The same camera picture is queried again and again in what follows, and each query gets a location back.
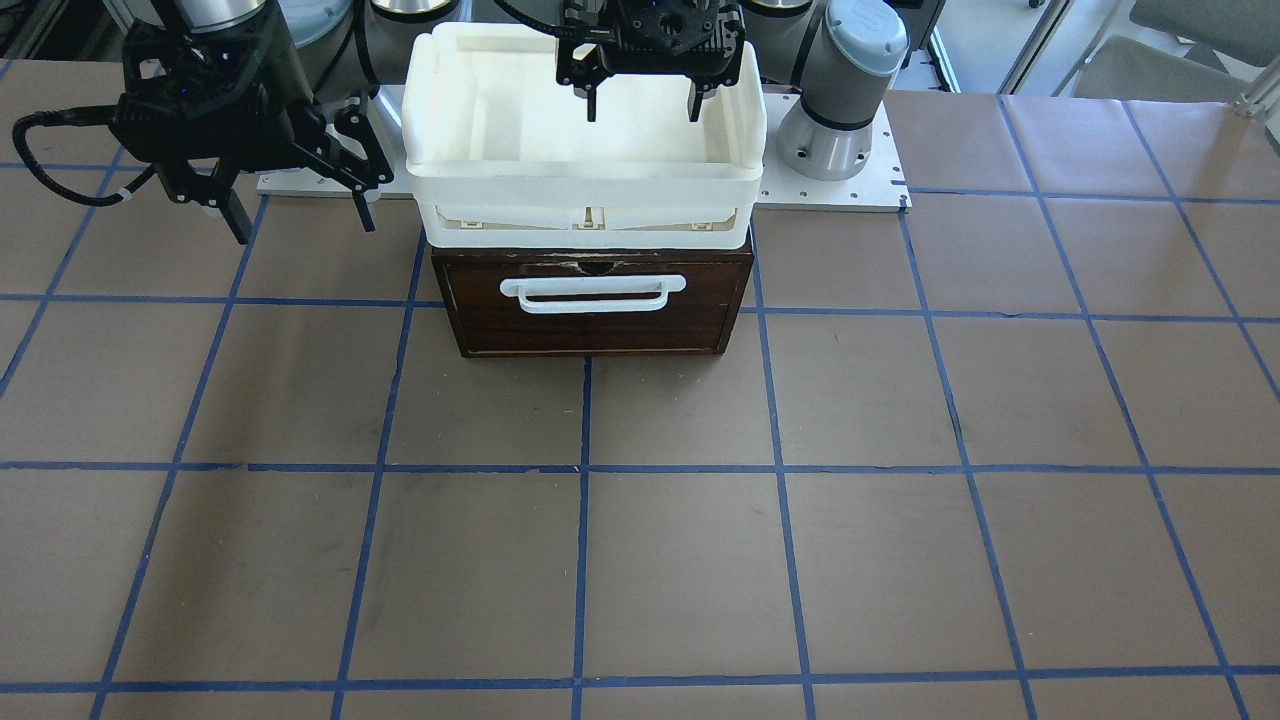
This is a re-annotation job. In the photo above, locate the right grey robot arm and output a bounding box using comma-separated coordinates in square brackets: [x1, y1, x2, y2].
[109, 1, 394, 243]

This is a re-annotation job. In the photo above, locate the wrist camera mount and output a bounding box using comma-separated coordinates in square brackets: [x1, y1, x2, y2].
[561, 1, 745, 76]
[110, 20, 246, 163]

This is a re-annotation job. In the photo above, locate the wooden drawer with white handle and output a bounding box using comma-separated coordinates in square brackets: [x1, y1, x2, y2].
[433, 250, 755, 359]

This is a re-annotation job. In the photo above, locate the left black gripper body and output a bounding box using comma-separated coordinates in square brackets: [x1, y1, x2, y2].
[556, 1, 746, 101]

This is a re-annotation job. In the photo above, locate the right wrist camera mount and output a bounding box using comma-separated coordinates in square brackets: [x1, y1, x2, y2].
[110, 20, 246, 163]

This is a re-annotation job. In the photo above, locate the dark brown drawer cabinet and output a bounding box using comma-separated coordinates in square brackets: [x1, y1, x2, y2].
[428, 225, 756, 359]

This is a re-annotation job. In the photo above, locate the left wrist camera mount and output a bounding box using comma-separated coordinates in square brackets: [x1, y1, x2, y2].
[561, 1, 745, 76]

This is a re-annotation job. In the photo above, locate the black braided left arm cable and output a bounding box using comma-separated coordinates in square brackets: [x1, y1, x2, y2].
[494, 0, 571, 41]

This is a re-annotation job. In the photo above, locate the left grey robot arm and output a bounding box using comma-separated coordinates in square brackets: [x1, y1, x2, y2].
[547, 1, 909, 182]

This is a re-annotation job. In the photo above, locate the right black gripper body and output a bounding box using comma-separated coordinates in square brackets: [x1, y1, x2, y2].
[127, 10, 393, 201]

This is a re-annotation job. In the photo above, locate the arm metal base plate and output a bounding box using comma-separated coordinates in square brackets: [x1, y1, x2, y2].
[256, 85, 421, 199]
[753, 90, 913, 213]

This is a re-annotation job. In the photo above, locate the white plastic tray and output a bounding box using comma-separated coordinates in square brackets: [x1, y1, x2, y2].
[401, 23, 767, 250]

